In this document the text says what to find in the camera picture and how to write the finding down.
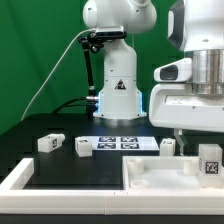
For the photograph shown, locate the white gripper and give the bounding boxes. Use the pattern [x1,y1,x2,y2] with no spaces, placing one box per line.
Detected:
[149,83,224,156]

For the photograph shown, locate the white square table top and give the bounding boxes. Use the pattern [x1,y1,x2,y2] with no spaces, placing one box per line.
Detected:
[123,156,224,190]

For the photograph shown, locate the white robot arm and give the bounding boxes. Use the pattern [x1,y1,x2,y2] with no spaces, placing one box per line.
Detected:
[83,0,224,132]

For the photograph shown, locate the white fiducial marker sheet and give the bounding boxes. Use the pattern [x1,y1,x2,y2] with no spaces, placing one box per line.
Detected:
[75,136,159,151]

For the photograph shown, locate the white U-shaped obstacle fence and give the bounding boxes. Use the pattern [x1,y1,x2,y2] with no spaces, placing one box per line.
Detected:
[0,158,224,215]

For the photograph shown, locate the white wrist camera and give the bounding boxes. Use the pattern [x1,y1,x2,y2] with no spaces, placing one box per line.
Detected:
[154,58,192,83]

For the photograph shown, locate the black base cables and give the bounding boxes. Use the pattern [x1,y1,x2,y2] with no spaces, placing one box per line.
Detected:
[53,97,88,115]

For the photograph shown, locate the grey mounted camera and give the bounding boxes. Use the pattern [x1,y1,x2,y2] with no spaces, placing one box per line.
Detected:
[95,26,127,39]

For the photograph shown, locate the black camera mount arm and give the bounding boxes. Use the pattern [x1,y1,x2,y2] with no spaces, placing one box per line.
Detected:
[78,36,104,117]

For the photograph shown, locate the white camera cable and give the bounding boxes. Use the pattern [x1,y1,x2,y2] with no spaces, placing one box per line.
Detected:
[20,27,98,122]

